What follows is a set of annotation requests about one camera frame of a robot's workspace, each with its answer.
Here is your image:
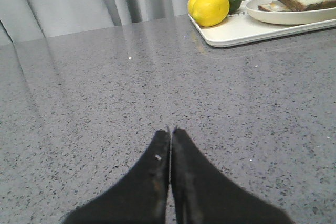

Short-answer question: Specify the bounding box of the white round plate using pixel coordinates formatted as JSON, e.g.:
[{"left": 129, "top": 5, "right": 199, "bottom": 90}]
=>
[{"left": 246, "top": 0, "right": 335, "bottom": 25}]

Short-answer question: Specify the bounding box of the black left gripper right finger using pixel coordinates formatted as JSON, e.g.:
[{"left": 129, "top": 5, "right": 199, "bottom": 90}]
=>
[{"left": 171, "top": 129, "right": 292, "bottom": 223}]

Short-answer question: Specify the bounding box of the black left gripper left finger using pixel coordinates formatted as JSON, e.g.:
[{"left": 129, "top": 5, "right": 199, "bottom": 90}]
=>
[{"left": 64, "top": 130, "right": 170, "bottom": 223}]

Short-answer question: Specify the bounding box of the yellow lemon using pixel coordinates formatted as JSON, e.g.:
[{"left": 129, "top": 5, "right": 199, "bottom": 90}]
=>
[{"left": 187, "top": 0, "right": 230, "bottom": 27}]

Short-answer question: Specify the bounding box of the white rectangular tray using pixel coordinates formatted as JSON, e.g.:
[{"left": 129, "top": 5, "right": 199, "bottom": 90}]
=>
[{"left": 190, "top": 0, "right": 335, "bottom": 47}]

